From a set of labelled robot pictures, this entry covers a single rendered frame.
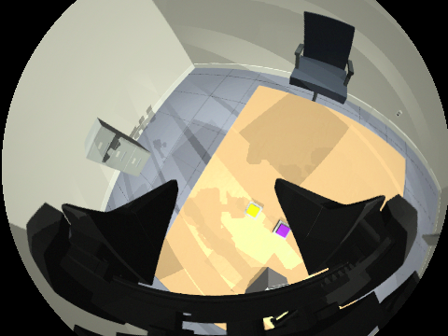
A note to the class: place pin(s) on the yellow button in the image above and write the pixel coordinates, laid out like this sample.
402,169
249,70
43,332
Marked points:
253,210

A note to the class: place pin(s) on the purple button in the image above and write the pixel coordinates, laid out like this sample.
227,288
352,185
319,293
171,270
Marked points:
281,229

